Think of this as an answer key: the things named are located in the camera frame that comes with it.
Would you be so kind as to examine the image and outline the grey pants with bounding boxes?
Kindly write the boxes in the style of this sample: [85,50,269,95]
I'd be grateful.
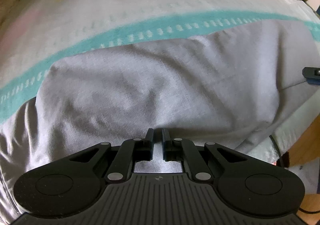
[1,20,319,224]

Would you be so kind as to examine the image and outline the pastel striped bed blanket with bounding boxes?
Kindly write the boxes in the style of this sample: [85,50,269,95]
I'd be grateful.
[0,0,320,165]

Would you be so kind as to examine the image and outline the black cable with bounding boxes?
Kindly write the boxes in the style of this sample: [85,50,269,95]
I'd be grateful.
[268,134,320,214]

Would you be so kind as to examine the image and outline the wooden bedside furniture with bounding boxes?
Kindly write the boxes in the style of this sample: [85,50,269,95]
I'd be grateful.
[288,117,319,212]

